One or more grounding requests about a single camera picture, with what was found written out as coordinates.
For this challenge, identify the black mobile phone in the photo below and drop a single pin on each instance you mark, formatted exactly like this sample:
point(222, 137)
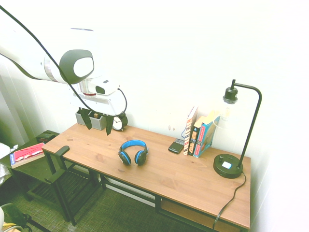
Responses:
point(175, 147)

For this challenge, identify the white round object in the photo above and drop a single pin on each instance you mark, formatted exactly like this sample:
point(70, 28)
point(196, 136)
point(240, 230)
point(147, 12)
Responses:
point(1, 217)

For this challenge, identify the black spine paperback book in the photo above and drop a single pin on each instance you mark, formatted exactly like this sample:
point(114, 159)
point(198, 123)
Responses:
point(193, 140)

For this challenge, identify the dark side table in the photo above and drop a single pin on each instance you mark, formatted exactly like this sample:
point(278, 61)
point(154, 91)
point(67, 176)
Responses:
point(33, 169)

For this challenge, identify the small black box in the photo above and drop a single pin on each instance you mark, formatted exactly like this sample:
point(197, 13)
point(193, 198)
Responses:
point(45, 137)

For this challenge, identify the black tripod leg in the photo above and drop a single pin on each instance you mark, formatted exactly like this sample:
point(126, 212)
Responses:
point(27, 222)

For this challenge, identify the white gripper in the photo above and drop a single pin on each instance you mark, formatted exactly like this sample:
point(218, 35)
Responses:
point(106, 104)

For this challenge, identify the red cover book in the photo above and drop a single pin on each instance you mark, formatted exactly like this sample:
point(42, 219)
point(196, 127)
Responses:
point(27, 154)

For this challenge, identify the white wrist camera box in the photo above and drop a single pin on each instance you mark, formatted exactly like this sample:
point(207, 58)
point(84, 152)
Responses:
point(108, 87)

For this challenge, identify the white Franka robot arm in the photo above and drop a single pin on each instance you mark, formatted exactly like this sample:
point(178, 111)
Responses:
point(79, 41)

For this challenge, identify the grey desk organizer box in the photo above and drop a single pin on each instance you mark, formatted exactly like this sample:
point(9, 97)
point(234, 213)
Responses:
point(97, 123)

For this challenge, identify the dark rectangular block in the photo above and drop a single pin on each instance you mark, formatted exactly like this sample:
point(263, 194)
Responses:
point(63, 149)

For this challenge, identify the striped white red book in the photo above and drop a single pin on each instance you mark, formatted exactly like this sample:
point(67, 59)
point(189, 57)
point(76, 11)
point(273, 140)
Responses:
point(189, 130)

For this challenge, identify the small wooden block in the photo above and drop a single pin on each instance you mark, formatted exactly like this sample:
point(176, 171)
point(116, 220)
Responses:
point(96, 115)

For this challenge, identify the blue cover paperback book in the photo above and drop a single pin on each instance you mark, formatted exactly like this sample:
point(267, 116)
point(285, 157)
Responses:
point(205, 137)

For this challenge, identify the black desk lamp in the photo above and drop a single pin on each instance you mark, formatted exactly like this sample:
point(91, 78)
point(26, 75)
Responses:
point(228, 168)

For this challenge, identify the blue and black headphones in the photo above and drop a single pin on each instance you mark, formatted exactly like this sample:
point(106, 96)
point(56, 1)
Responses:
point(133, 145)

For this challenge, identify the black twin-bell alarm clock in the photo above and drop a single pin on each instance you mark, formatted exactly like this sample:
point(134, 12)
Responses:
point(118, 123)

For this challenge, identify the wooden desk with black frame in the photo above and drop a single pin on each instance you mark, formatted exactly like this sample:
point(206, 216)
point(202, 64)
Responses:
point(169, 174)

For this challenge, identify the white crumpled cloth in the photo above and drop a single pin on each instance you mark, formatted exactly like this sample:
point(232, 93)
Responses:
point(3, 151)

